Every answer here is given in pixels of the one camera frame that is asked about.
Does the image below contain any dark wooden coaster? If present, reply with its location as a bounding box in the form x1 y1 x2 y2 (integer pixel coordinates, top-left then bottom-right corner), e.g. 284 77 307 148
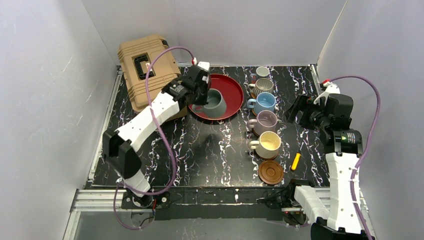
252 127 267 137

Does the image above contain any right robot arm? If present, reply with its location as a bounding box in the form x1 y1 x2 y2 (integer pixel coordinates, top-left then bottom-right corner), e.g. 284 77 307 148
284 93 375 240

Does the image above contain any light blue textured mug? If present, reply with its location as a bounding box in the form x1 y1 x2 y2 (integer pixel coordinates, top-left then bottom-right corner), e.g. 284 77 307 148
246 92 276 116

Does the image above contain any sage green mug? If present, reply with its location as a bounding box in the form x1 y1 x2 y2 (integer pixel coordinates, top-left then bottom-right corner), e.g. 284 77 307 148
191 88 227 119

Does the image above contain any cream yellow mug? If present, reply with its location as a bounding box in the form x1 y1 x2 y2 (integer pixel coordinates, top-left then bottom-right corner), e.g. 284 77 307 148
247 131 281 158

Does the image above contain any front aluminium frame rail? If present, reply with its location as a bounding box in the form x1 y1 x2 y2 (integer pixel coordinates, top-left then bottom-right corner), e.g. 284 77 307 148
70 187 369 213

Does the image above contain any brown wooden coaster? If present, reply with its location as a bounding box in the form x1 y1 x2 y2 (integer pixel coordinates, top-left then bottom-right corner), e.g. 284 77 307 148
254 151 279 161

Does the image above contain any yellow marker pen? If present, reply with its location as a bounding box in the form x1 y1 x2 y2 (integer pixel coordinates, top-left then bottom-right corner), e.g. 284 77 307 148
290 152 301 171

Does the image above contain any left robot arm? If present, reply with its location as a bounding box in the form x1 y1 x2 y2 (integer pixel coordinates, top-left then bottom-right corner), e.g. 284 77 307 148
102 61 211 198

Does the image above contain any lilac textured mug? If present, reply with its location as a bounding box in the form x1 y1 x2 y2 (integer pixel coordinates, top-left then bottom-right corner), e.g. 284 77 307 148
246 110 278 133

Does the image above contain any grey ribbed mug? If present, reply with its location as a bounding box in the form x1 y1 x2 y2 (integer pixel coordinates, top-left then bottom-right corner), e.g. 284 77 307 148
247 78 274 99

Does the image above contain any tan plastic tool case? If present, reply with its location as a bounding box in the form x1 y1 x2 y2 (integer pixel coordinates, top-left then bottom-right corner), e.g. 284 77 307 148
117 34 181 114

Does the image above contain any grey printed mug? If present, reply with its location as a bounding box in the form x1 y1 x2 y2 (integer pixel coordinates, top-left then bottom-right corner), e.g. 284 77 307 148
249 66 270 84

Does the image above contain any red round tray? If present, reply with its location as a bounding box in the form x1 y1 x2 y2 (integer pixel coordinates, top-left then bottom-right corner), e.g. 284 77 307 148
188 73 244 121

